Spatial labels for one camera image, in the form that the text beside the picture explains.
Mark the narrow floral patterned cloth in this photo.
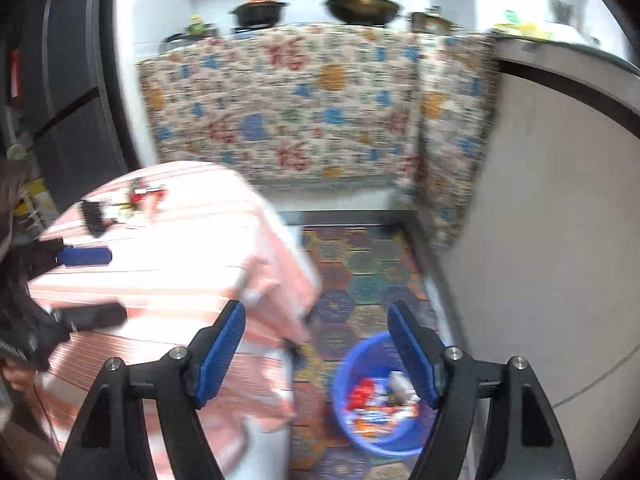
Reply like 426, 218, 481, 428
416, 30, 502, 255

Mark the dark refrigerator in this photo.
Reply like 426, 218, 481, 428
0, 0, 142, 181

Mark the pile of snack wrappers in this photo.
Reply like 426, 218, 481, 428
347, 371, 422, 437

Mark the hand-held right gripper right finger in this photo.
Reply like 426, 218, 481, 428
387, 301, 576, 480

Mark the red wrapper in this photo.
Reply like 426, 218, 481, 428
126, 183, 167, 212

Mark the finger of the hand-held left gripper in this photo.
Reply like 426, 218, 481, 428
45, 303, 129, 336
10, 239, 113, 281

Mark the pink striped tablecloth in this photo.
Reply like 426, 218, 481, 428
27, 161, 321, 466

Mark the steel pot with lid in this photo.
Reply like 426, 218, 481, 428
407, 6, 465, 36

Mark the small crumpled wrapper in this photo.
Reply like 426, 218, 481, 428
107, 202, 147, 227

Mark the dark wok with handle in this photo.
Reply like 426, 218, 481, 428
289, 0, 406, 27

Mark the person's left hand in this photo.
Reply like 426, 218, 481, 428
0, 364, 33, 392

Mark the black packet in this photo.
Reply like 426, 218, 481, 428
79, 200, 109, 239

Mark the yellow green item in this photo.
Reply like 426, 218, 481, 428
492, 10, 555, 42

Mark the dark pan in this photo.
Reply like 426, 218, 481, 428
160, 15, 220, 55

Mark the black cooking pot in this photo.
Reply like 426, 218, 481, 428
228, 0, 291, 31

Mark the wide floral patterned cloth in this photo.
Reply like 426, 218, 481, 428
136, 24, 427, 184

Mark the colourful hexagon floor mat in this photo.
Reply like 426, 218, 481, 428
287, 225, 442, 480

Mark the blue mesh wastebasket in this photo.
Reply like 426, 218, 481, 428
331, 330, 437, 458

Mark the white kitchen cabinet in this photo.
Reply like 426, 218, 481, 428
439, 35, 640, 480

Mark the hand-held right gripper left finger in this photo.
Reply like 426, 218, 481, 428
57, 299, 247, 480

